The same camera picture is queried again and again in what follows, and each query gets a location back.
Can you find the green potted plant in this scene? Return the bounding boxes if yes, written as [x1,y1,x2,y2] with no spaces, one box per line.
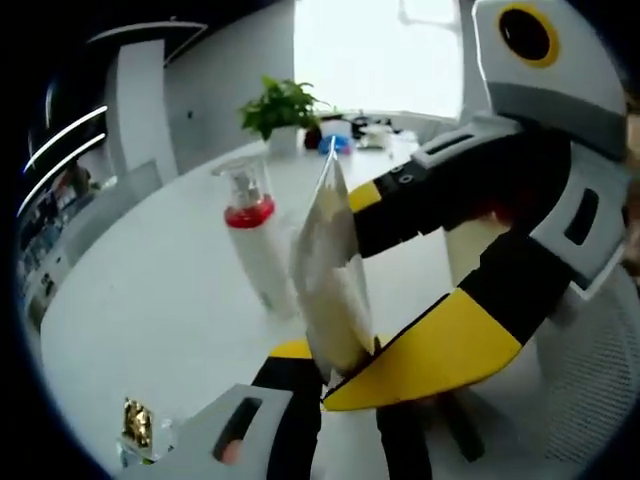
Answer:
[238,75,331,155]

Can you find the dark small desk items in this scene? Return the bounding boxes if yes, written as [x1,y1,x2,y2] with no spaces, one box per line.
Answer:
[349,115,404,150]

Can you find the white spray bottle red collar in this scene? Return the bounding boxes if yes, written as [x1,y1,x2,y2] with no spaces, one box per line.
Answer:
[212,155,301,320]

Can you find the white skincare tube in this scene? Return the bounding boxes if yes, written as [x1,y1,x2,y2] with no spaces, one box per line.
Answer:
[291,147,377,384]

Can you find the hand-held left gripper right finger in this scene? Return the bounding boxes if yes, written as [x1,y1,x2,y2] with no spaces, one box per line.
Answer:
[375,392,489,480]

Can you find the ceiling light strip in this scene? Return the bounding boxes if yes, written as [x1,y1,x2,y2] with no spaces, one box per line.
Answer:
[24,104,109,171]
[17,132,107,217]

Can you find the white mesh chair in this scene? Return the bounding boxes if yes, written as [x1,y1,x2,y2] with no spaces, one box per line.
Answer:
[537,279,634,466]

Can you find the grey mesh chair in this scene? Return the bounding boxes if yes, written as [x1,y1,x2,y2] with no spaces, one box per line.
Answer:
[118,159,167,202]

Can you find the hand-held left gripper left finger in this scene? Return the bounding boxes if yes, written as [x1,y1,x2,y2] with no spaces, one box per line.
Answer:
[172,338,322,480]

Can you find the gold foil skincare sachet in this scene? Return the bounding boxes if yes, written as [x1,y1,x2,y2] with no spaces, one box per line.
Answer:
[122,397,155,451]

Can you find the blue box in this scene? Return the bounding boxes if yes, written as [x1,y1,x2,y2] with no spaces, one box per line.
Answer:
[319,132,354,154]

